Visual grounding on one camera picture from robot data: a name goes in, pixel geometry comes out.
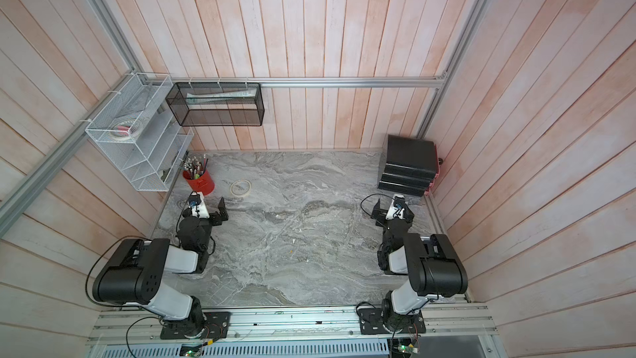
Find black drawer cabinet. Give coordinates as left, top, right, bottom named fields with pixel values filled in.
left=378, top=135, right=437, bottom=197

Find pink drawer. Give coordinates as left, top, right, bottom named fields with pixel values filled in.
left=428, top=144, right=444, bottom=193

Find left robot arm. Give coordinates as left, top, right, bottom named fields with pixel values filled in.
left=87, top=192, right=229, bottom=340

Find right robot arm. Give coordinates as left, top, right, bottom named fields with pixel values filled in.
left=360, top=194, right=469, bottom=332

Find tape roll on table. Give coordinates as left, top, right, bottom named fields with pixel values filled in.
left=230, top=179, right=253, bottom=198

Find red pen cup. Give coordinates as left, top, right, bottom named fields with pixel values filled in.
left=182, top=169, right=215, bottom=196

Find pens in cup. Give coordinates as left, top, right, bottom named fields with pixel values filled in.
left=183, top=154, right=208, bottom=180

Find black mesh basket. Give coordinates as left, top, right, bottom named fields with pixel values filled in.
left=166, top=81, right=265, bottom=127

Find tape roll in shelf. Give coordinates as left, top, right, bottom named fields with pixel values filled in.
left=107, top=119, right=142, bottom=142

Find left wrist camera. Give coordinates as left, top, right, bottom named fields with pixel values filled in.
left=184, top=192, right=210, bottom=219

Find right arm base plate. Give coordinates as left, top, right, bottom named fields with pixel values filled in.
left=355, top=306, right=427, bottom=335

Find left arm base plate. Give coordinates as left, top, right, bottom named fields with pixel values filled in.
left=160, top=312, right=231, bottom=341

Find white wire shelf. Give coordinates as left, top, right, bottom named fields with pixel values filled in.
left=86, top=73, right=194, bottom=192

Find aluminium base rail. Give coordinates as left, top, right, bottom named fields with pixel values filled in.
left=87, top=303, right=498, bottom=346

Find aluminium frame crossbar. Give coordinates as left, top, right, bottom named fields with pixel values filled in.
left=168, top=76, right=446, bottom=89

